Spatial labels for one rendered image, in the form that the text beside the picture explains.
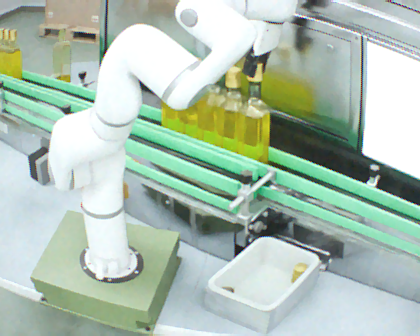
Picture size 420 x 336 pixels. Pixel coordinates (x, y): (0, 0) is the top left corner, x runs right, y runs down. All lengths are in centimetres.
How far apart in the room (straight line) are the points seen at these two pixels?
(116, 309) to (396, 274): 66
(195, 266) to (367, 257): 43
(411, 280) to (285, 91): 62
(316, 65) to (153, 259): 59
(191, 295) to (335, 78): 61
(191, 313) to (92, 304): 24
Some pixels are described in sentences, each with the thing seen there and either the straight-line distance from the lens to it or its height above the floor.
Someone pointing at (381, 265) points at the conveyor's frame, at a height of 83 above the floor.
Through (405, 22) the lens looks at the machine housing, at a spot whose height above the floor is 139.
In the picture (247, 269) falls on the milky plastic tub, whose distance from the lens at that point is 140.
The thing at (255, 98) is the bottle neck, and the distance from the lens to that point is 142.
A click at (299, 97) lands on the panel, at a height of 108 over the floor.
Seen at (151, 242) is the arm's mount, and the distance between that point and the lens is 141.
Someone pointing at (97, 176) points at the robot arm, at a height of 110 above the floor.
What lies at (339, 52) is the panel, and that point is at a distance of 141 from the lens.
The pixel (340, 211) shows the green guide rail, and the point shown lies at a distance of 138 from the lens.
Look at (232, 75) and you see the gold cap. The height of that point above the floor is 115.
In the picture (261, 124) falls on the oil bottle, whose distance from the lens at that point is 143.
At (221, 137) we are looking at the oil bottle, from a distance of 149.
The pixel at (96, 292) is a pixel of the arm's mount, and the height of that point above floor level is 84.
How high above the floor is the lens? 170
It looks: 31 degrees down
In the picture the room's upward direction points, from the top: straight up
